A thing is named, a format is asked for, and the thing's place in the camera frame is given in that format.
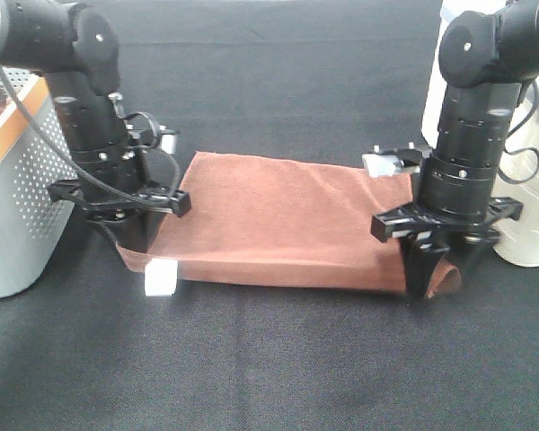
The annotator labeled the grey perforated laundry basket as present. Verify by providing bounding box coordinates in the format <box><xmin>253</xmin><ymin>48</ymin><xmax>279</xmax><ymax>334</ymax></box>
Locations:
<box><xmin>0</xmin><ymin>80</ymin><xmax>75</xmax><ymax>298</ymax></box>

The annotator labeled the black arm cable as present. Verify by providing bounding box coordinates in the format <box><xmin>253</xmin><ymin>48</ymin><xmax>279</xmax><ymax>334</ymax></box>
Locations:
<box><xmin>496</xmin><ymin>80</ymin><xmax>539</xmax><ymax>185</ymax></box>
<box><xmin>0</xmin><ymin>33</ymin><xmax>181</xmax><ymax>246</ymax></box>

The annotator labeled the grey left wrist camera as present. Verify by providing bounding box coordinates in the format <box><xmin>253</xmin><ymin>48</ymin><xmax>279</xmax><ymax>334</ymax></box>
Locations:
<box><xmin>160</xmin><ymin>125</ymin><xmax>180</xmax><ymax>155</ymax></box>

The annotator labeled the black table cloth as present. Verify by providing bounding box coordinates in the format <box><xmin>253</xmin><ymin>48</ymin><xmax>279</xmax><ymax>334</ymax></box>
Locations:
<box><xmin>0</xmin><ymin>1</ymin><xmax>539</xmax><ymax>430</ymax></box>

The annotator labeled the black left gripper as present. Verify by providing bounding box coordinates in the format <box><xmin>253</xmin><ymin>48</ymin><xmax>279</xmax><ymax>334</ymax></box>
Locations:
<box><xmin>47</xmin><ymin>178</ymin><xmax>191</xmax><ymax>253</ymax></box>

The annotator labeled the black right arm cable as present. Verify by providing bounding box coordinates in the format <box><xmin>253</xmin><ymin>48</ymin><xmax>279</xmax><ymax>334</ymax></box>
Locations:
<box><xmin>496</xmin><ymin>80</ymin><xmax>539</xmax><ymax>185</ymax></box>

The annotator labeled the brown towel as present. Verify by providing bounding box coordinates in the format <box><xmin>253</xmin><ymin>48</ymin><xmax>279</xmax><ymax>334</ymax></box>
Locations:
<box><xmin>116</xmin><ymin>151</ymin><xmax>463</xmax><ymax>301</ymax></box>

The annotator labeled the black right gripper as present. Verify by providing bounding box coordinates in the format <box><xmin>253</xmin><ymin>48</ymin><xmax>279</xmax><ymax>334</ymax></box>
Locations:
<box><xmin>370</xmin><ymin>195</ymin><xmax>524</xmax><ymax>299</ymax></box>

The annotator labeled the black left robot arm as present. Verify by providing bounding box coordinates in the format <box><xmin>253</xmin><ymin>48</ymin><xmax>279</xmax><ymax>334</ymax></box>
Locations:
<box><xmin>0</xmin><ymin>1</ymin><xmax>191</xmax><ymax>252</ymax></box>

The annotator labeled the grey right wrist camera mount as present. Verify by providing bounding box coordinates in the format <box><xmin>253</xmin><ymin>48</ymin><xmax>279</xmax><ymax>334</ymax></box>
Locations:
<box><xmin>361</xmin><ymin>142</ymin><xmax>431</xmax><ymax>179</ymax></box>

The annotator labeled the white storage box grey rim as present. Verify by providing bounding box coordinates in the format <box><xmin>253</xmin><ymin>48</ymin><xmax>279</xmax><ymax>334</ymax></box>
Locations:
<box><xmin>420</xmin><ymin>0</ymin><xmax>539</xmax><ymax>269</ymax></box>

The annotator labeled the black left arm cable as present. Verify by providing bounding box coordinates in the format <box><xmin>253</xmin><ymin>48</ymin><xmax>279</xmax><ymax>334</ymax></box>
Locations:
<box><xmin>0</xmin><ymin>33</ymin><xmax>181</xmax><ymax>246</ymax></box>

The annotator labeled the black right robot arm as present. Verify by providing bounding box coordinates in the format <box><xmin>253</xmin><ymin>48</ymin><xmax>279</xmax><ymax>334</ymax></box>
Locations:
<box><xmin>362</xmin><ymin>1</ymin><xmax>539</xmax><ymax>298</ymax></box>

